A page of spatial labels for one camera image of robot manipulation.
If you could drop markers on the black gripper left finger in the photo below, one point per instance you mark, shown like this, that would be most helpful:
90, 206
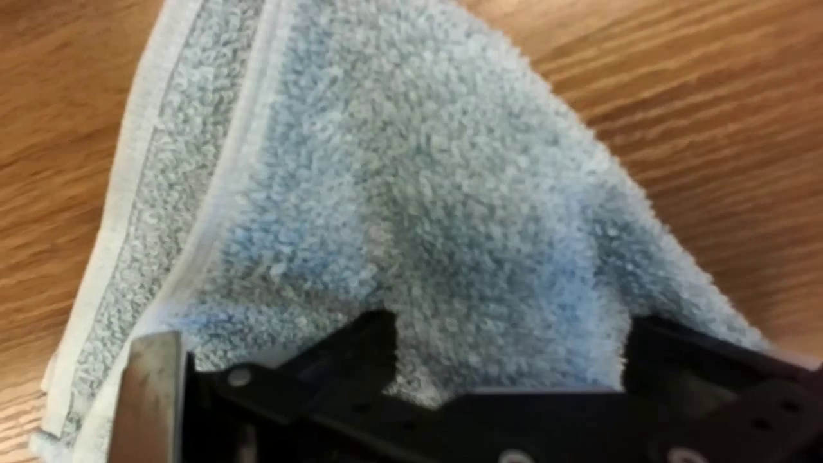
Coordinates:
154, 401

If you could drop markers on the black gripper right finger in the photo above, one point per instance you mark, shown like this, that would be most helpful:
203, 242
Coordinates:
736, 387

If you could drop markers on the grey towel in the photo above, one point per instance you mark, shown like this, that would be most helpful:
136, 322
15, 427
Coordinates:
412, 171

